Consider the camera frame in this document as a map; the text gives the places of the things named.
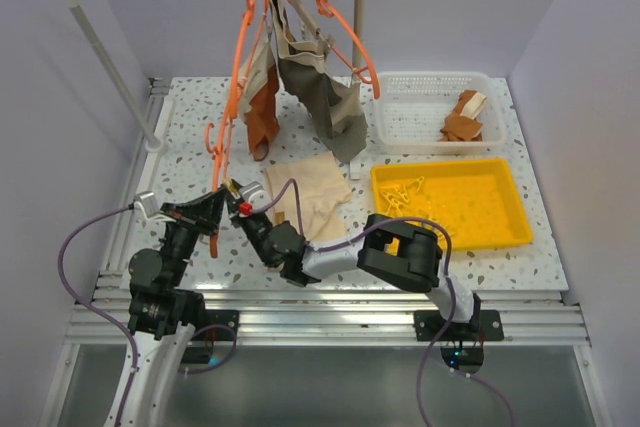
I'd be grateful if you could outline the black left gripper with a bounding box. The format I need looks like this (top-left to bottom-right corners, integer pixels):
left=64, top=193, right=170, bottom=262
left=157, top=187, right=226, bottom=287

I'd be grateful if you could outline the yellow clothespin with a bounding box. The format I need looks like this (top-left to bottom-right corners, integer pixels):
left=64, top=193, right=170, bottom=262
left=224, top=178, right=242, bottom=199

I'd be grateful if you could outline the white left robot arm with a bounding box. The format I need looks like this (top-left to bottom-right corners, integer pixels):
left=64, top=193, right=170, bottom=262
left=105, top=188, right=239, bottom=426

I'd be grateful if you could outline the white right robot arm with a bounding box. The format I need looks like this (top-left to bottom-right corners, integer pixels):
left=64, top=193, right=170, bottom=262
left=227, top=197, right=481, bottom=340

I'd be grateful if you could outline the orange hanging underwear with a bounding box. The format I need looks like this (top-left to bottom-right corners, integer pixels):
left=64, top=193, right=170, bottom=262
left=245, top=65, right=280, bottom=161

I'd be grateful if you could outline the grey hanging underwear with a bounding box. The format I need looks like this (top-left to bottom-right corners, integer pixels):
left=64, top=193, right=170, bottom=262
left=270, top=0, right=368, bottom=163

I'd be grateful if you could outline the beige hanging underwear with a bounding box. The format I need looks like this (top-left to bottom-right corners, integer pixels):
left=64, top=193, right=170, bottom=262
left=238, top=27, right=275, bottom=121

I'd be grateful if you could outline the wooden clip hanger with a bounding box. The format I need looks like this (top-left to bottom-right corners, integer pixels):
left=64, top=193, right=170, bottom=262
left=287, top=0, right=334, bottom=57

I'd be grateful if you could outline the orange hanger with clothes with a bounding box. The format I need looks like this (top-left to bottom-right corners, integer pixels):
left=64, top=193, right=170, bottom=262
left=219, top=0, right=271, bottom=148

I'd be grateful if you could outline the brown and cream underwear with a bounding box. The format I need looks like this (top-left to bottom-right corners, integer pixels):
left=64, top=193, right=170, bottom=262
left=439, top=90, right=487, bottom=142

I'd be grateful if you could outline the pile of cream clothespins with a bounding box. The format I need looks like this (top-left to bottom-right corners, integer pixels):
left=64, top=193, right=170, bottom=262
left=376, top=176, right=425, bottom=216

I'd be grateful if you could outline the white plastic basket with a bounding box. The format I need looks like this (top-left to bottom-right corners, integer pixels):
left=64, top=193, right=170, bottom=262
left=373, top=71, right=507, bottom=156

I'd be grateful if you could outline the yellow plastic tray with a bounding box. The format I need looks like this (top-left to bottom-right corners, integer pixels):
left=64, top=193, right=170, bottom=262
left=371, top=158, right=534, bottom=250

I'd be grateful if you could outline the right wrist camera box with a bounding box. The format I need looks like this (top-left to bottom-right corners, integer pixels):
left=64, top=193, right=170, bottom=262
left=237, top=181, right=269, bottom=215

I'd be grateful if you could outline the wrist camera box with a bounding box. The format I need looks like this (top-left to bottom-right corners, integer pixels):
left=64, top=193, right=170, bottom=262
left=237, top=181, right=269, bottom=215
left=133, top=191, right=160, bottom=220

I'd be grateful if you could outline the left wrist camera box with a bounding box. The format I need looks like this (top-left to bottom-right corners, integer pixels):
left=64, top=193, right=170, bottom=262
left=133, top=191, right=160, bottom=220

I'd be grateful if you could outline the aluminium rail frame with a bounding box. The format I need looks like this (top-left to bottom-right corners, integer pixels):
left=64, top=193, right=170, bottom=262
left=65, top=77, right=590, bottom=347

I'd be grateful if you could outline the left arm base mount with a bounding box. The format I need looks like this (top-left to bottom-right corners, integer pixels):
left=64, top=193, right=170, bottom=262
left=180, top=294, right=240, bottom=375

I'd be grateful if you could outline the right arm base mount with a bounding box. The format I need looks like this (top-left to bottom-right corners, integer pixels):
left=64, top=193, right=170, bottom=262
left=413, top=310, right=505, bottom=374

